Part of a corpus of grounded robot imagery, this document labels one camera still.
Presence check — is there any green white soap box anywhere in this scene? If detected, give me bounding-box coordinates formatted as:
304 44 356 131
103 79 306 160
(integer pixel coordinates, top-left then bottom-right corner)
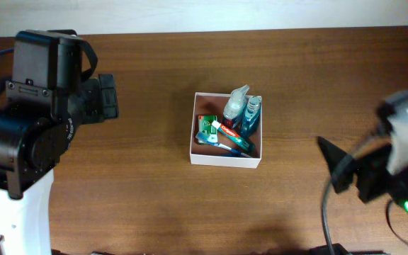
198 115 218 142

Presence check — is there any blue white toothbrush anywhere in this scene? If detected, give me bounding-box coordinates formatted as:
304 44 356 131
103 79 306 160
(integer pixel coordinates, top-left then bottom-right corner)
195 132 251 158

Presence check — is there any blue disposable razor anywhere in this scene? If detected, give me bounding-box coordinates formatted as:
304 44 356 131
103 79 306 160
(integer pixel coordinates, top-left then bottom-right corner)
220 153 244 157

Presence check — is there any clear foaming soap pump bottle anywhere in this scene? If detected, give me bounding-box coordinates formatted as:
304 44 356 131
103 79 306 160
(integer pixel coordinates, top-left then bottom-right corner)
222 84 249 129

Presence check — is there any white open cardboard box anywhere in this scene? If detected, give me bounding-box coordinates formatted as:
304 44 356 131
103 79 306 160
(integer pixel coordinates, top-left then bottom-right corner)
189 92 263 169

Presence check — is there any green red toothpaste tube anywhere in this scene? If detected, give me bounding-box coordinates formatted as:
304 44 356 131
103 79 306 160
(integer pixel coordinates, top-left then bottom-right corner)
212 120 255 153

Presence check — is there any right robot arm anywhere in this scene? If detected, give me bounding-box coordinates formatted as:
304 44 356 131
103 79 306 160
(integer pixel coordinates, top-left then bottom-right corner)
332 144 408 213

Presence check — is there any teal mouthwash bottle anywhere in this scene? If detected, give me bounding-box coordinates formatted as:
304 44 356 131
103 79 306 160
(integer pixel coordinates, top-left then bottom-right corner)
240 96 262 138

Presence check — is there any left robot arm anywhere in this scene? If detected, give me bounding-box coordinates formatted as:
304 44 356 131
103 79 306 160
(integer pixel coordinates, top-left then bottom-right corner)
0 30 119 254

